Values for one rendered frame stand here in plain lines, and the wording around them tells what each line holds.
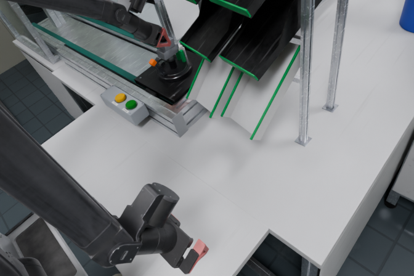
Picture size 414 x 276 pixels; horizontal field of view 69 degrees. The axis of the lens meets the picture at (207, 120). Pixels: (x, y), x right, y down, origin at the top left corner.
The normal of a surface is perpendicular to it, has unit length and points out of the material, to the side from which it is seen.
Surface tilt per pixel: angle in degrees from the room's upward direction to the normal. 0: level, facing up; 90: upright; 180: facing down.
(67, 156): 0
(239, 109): 45
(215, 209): 0
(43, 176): 90
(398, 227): 0
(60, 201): 90
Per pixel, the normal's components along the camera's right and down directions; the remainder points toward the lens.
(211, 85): -0.70, -0.07
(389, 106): -0.21, -0.66
